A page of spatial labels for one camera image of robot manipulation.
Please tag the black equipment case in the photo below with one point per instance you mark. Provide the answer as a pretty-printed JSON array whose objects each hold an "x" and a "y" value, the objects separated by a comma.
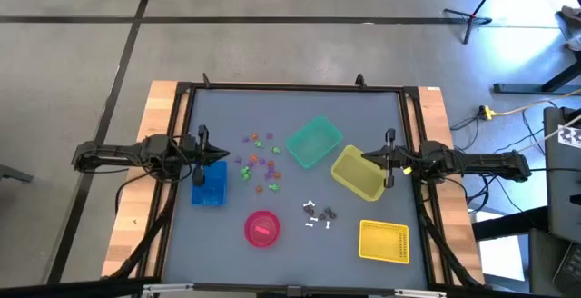
[{"x": 560, "y": 189}]

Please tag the teal plastic bin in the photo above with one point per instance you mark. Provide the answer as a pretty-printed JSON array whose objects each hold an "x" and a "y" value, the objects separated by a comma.
[{"x": 313, "y": 141}]

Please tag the black table frame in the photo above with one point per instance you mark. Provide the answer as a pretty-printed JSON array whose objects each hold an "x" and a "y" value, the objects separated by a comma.
[{"x": 295, "y": 86}]

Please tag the black light stand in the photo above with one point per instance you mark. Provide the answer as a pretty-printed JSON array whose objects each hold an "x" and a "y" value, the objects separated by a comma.
[{"x": 472, "y": 17}]

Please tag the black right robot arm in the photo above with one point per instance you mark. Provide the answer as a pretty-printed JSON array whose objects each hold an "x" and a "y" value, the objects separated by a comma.
[{"x": 476, "y": 161}]

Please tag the blue plastic basket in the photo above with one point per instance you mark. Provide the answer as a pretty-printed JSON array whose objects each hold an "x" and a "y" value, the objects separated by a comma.
[{"x": 213, "y": 191}]

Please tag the yellow-green translucent bin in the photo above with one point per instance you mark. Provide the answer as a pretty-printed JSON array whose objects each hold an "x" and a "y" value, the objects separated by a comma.
[{"x": 356, "y": 175}]

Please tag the black desk leg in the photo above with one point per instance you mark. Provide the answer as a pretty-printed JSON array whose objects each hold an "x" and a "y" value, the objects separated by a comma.
[
  {"x": 508, "y": 223},
  {"x": 522, "y": 89}
]

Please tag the white marker paper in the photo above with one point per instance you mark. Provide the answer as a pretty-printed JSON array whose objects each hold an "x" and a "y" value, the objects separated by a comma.
[{"x": 571, "y": 136}]

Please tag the pink round plastic bowl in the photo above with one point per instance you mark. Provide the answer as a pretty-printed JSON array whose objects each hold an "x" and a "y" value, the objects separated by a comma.
[{"x": 254, "y": 240}]

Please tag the yellow gripper tag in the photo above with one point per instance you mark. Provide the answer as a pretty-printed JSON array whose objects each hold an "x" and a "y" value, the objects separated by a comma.
[{"x": 407, "y": 170}]

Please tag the black keyboard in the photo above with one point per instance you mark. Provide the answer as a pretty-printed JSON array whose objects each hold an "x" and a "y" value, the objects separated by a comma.
[{"x": 572, "y": 271}]

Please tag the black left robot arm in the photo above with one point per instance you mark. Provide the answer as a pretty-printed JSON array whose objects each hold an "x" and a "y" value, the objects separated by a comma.
[{"x": 113, "y": 155}]

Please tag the grey-blue table mat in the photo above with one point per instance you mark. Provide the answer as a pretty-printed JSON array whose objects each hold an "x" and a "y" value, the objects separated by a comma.
[{"x": 213, "y": 252}]

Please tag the grey chair foot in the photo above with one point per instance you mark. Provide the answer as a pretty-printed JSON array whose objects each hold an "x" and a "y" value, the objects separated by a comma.
[{"x": 13, "y": 174}]

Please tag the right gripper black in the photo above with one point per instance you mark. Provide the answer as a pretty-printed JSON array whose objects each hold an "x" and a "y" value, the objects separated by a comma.
[{"x": 406, "y": 157}]

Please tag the yellow power plug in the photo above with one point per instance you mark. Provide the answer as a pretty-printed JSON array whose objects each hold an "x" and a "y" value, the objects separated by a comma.
[{"x": 487, "y": 113}]

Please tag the dark grey box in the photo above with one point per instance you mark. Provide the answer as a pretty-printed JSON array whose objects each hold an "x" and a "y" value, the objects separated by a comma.
[{"x": 540, "y": 261}]

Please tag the black camera rig bar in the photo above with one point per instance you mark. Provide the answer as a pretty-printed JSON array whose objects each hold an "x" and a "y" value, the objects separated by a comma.
[{"x": 290, "y": 291}]

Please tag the yellow perforated basket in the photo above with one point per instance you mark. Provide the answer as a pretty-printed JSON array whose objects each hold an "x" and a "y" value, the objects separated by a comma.
[{"x": 383, "y": 241}]

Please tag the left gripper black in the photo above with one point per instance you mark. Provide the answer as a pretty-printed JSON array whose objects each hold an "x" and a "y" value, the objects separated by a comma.
[{"x": 197, "y": 152}]

